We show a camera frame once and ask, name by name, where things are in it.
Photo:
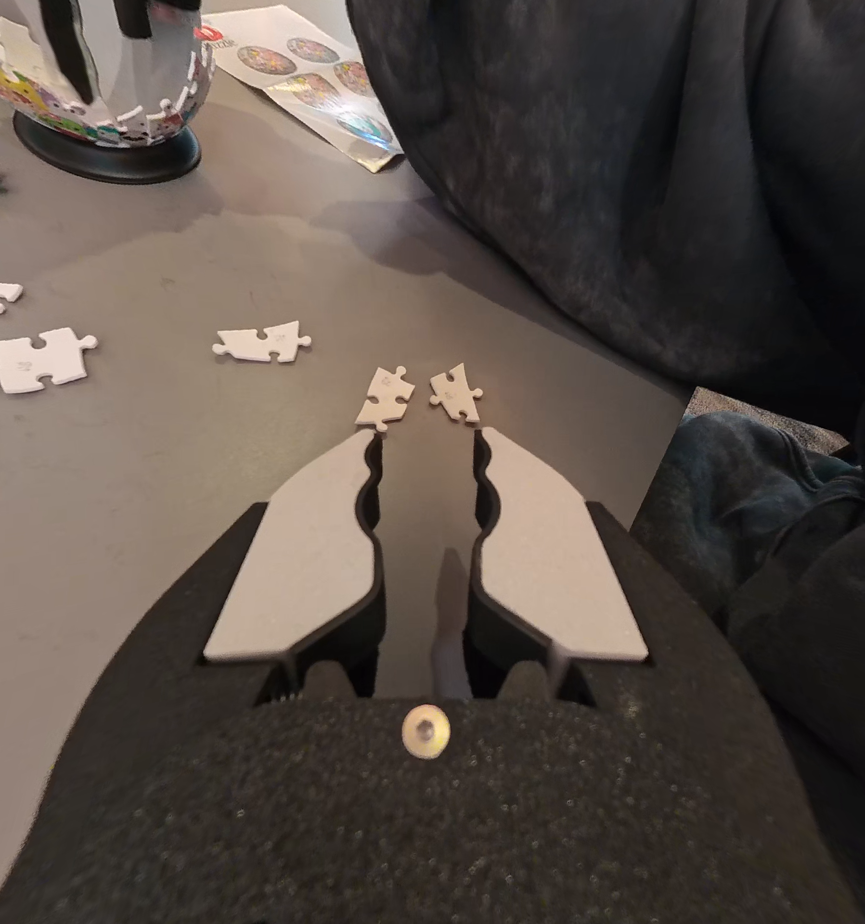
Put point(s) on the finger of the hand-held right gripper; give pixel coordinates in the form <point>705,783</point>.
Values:
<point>86,43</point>
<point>158,72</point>

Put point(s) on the single white puzzle piece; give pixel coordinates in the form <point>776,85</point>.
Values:
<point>457,393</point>
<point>385,401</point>

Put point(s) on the person's jeans leg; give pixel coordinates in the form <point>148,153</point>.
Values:
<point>728,505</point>

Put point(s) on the scattered loose puzzle pieces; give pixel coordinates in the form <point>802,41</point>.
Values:
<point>35,361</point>

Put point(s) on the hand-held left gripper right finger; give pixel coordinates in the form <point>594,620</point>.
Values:
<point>555,570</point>

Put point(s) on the person's right forearm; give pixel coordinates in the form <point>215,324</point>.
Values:
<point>584,180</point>

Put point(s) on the printed instruction leaflet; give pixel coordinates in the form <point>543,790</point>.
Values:
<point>288,65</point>

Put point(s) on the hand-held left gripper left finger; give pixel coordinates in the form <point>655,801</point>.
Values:
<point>295,570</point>

